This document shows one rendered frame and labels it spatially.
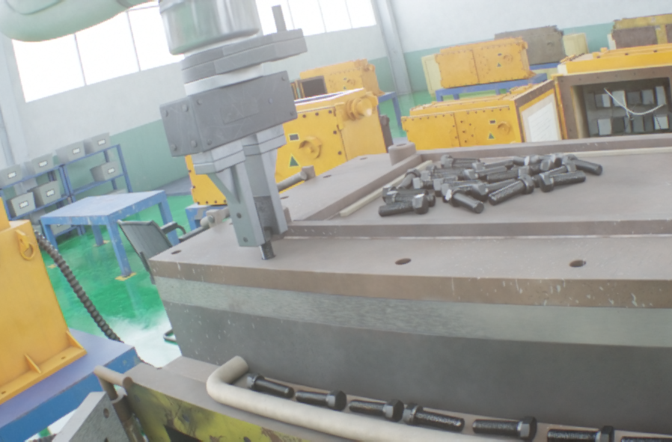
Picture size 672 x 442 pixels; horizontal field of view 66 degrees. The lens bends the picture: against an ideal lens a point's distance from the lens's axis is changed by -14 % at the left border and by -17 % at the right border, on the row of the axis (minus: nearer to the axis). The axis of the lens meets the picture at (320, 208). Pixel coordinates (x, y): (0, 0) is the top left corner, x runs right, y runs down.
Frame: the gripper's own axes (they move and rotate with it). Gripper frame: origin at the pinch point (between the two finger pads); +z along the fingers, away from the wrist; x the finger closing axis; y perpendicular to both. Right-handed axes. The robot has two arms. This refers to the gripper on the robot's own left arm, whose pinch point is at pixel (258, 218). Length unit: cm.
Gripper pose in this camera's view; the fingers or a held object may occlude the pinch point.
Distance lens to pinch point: 58.6
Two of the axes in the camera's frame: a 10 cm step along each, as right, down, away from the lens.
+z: 2.3, 9.4, 2.4
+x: -5.9, 3.3, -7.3
